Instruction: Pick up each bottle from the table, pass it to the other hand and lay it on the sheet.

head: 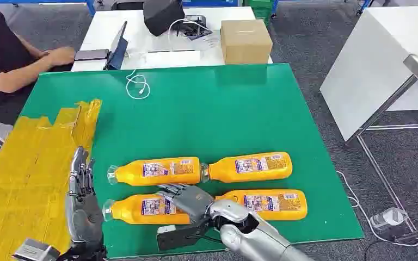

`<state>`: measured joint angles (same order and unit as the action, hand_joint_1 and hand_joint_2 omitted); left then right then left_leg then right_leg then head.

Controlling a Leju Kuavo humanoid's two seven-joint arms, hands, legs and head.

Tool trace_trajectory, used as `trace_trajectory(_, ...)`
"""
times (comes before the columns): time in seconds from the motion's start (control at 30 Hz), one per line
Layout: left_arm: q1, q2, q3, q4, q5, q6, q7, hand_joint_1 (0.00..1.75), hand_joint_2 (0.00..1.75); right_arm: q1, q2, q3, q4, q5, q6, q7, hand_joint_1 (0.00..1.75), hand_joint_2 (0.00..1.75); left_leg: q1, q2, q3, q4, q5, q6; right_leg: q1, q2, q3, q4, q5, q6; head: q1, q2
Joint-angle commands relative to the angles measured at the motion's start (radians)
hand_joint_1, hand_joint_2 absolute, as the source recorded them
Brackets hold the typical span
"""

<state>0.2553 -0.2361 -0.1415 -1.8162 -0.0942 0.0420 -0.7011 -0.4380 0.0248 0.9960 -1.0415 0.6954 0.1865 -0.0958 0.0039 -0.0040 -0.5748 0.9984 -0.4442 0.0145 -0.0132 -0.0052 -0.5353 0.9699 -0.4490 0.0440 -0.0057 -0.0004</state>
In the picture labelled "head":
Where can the cardboard box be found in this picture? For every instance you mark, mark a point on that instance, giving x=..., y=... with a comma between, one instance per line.
x=245, y=41

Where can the white tilted table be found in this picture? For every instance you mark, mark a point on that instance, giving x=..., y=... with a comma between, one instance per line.
x=371, y=65

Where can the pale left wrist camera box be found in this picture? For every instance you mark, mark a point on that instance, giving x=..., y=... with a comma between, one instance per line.
x=36, y=251

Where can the yellow sheet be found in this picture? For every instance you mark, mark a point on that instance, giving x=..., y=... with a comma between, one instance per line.
x=28, y=173

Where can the orange drink bottle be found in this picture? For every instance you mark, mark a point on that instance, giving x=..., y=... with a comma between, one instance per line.
x=266, y=205
x=158, y=171
x=252, y=166
x=140, y=209

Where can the white power adapter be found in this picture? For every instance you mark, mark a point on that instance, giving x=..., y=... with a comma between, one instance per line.
x=389, y=218

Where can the blue tablet case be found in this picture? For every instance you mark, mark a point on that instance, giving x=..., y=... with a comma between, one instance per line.
x=118, y=48

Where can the black charger pile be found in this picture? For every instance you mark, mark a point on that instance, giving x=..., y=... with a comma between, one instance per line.
x=196, y=28

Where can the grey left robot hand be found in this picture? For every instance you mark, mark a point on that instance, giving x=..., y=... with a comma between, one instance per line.
x=84, y=216

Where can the black bag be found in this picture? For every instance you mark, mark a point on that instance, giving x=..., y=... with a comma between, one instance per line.
x=163, y=16

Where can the person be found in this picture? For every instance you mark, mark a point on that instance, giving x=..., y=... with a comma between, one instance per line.
x=0, y=43

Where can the green mat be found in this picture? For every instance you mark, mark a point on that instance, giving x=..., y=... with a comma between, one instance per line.
x=212, y=115

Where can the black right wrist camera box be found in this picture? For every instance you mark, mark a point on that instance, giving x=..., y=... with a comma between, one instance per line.
x=176, y=237

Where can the black phone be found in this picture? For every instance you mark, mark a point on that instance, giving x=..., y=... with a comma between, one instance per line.
x=91, y=54

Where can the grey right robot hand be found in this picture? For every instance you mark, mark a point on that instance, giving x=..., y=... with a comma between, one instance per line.
x=191, y=201

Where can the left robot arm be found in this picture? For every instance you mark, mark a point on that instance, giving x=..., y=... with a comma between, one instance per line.
x=86, y=254

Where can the person's hand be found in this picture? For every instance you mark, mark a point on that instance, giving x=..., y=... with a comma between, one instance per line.
x=62, y=56

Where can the green crate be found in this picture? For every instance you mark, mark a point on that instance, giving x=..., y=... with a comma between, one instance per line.
x=263, y=9

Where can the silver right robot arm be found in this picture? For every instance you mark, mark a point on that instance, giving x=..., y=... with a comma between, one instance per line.
x=256, y=234

